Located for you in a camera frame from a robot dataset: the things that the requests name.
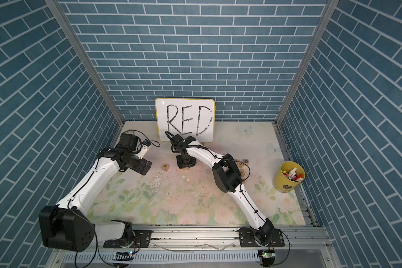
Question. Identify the white RED whiteboard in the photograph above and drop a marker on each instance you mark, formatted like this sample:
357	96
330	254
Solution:
186	117

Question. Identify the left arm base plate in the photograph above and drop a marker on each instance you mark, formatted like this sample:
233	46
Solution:
138	239

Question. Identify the yellow cup with markers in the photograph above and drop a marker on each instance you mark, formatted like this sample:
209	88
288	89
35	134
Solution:
289	176

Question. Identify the wooden block letter R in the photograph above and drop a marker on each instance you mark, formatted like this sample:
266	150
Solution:
165	167

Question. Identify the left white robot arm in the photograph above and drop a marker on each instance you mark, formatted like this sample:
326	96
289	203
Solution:
66	226

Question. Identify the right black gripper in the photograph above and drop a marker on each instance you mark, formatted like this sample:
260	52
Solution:
181	166

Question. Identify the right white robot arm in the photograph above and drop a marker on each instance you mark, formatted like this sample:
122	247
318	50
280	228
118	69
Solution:
228	179

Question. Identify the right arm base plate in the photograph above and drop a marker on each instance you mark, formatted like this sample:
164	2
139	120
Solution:
249	237

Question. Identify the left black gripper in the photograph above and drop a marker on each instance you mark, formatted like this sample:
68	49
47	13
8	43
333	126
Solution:
140	167

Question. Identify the aluminium front rail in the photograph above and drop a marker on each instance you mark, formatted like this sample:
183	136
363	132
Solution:
187	237

